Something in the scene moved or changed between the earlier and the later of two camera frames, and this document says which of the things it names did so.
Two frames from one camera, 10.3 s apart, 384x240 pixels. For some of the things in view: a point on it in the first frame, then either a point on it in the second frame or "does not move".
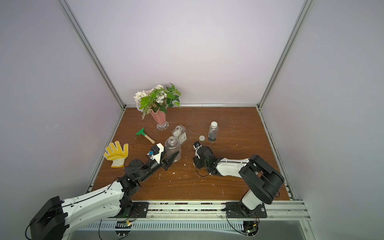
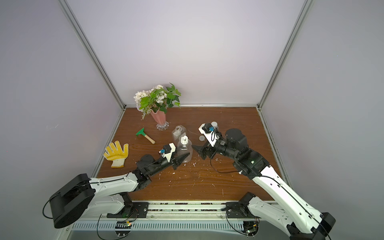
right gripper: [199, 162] -> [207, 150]
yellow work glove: [117, 156] does not move
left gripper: [163, 163] -> [173, 162]
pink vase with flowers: [156, 100] does not move
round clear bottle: [172, 146] -> [185, 149]
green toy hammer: [141, 132] does not move
